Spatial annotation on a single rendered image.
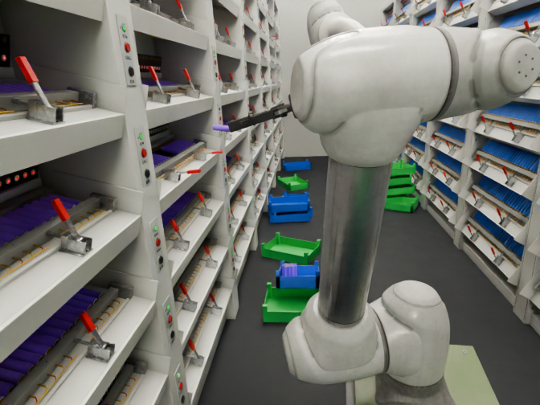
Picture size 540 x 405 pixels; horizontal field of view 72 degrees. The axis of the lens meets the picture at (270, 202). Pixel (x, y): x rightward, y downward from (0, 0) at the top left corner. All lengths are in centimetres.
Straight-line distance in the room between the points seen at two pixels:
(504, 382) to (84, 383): 130
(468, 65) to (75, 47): 64
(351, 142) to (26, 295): 47
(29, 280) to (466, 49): 65
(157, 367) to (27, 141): 62
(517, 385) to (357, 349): 84
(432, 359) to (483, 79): 63
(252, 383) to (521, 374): 92
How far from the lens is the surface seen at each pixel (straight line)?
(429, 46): 55
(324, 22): 108
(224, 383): 145
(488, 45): 57
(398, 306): 91
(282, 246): 236
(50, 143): 59
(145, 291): 87
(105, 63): 77
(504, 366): 165
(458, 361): 121
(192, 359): 129
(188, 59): 144
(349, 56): 50
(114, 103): 76
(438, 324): 94
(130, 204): 80
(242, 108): 211
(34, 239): 66
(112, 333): 80
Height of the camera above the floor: 100
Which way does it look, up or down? 18 degrees down
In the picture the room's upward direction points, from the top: 3 degrees counter-clockwise
